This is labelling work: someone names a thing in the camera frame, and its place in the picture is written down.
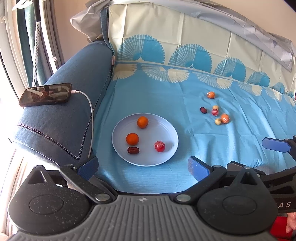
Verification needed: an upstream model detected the small beige ball fruit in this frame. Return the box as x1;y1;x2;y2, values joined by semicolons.
215;118;222;126

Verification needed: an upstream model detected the red fruit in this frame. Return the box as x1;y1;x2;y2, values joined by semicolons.
154;141;166;153
211;108;219;116

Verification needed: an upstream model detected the orange fruit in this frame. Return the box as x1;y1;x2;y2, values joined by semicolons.
206;91;216;99
220;113;231;125

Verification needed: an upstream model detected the dark red date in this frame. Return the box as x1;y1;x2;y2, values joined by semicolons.
127;147;140;155
200;107;207;114

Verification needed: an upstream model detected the person's hand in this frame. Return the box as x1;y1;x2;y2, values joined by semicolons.
286;212;296;233

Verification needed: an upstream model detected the blue sofa armrest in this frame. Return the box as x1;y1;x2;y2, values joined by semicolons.
13;41;112;166

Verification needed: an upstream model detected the orange mandarin near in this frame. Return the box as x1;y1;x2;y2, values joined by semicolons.
125;133;139;146

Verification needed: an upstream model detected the orange mandarin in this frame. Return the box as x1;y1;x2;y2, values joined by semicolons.
137;116;149;129
125;133;139;146

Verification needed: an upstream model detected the light purple round plate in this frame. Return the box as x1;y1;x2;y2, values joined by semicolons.
111;113;179;167

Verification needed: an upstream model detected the blue fan-pattern cloth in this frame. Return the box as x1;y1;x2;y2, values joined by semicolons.
92;4;295;194

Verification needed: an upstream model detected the orange mandarin far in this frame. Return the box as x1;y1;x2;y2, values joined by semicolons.
137;116;149;129

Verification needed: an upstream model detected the black smartphone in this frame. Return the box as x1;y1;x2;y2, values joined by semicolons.
18;83;72;108

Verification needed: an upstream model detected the grey plastic cover sheet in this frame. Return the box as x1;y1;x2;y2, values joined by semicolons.
70;0;295;72

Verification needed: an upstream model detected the teal curtain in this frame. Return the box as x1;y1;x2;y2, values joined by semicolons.
12;1;65;87

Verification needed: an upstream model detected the white charging cable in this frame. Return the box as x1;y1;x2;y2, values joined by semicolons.
71;90;95;159

